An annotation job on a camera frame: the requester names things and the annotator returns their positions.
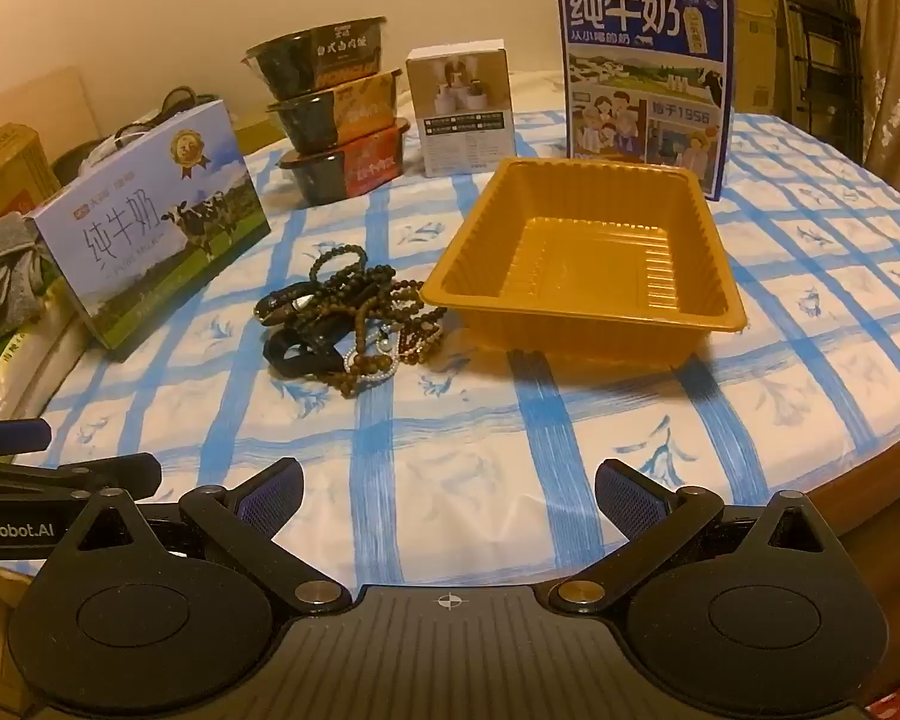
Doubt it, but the small white carton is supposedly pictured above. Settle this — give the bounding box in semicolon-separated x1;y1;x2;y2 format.
406;40;515;178

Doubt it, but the white printed sack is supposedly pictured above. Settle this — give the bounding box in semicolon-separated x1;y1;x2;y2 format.
0;300;95;460

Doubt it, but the yellow plastic tray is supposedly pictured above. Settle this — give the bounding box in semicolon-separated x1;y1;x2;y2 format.
422;157;749;350

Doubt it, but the beige panel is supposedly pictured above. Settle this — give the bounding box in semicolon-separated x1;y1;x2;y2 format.
0;66;97;160

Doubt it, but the blue checked tablecloth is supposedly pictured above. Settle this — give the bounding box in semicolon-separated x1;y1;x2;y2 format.
15;109;900;593

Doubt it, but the pearl bracelet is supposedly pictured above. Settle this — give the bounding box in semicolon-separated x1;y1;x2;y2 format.
341;336;404;385

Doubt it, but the light blue cow milk box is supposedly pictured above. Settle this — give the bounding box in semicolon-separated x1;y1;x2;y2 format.
26;99;271;350

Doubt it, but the yellow cardboard box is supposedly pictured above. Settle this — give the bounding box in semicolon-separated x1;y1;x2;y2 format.
0;124;62;235

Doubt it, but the black and red food bowl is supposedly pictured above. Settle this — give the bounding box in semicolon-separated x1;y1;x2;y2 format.
277;118;413;205

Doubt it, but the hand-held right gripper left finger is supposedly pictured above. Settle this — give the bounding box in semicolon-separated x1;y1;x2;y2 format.
64;457;350;616

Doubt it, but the black instant food bowl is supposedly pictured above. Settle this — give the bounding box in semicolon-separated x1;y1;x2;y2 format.
244;15;388;100

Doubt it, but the grey cloth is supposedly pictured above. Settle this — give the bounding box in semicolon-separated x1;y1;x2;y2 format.
0;215;55;352

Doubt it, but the black folding ladder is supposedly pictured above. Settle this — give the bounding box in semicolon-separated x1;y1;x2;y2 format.
776;0;869;137

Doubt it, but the brown bead bracelet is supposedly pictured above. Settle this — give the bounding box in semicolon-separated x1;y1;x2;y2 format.
326;262;449;400

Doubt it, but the dark blue milk box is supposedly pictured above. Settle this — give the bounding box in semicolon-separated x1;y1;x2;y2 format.
556;0;736;202

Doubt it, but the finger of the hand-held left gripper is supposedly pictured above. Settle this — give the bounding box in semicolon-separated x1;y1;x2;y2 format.
0;418;53;460
0;452;161;502

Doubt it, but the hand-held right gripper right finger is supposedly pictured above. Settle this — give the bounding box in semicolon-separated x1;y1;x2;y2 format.
551;457;841;616

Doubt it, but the black cable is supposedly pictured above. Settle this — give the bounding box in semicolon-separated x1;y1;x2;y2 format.
52;86;222;182

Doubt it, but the black and orange food bowl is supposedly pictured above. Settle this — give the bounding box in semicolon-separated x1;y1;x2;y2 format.
265;69;405;148

